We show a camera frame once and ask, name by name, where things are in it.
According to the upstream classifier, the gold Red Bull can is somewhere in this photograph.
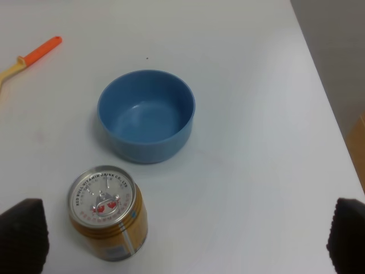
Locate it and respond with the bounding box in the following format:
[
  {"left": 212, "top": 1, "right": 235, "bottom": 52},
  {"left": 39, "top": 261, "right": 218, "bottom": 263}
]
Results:
[{"left": 67, "top": 166, "right": 148, "bottom": 261}]

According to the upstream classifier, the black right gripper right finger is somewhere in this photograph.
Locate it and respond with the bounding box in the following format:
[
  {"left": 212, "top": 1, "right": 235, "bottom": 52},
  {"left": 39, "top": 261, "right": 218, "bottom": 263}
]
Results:
[{"left": 326, "top": 198, "right": 364, "bottom": 273}]

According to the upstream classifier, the brown cardboard box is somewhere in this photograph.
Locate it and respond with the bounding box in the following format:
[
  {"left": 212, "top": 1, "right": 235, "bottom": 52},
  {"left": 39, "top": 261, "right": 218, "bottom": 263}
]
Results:
[{"left": 345, "top": 112, "right": 365, "bottom": 190}]

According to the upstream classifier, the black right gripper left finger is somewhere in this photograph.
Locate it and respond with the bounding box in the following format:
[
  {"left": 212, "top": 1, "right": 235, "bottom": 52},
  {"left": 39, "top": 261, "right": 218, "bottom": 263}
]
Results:
[{"left": 1, "top": 198, "right": 50, "bottom": 273}]

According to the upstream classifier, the orange handled beige spatula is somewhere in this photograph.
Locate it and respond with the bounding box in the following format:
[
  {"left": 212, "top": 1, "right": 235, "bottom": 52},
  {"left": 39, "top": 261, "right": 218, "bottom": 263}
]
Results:
[{"left": 1, "top": 36, "right": 63, "bottom": 87}]

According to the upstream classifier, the blue plastic bowl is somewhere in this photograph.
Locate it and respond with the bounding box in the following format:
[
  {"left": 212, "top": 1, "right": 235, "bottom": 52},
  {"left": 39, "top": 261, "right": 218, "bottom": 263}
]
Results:
[{"left": 97, "top": 70, "right": 196, "bottom": 164}]

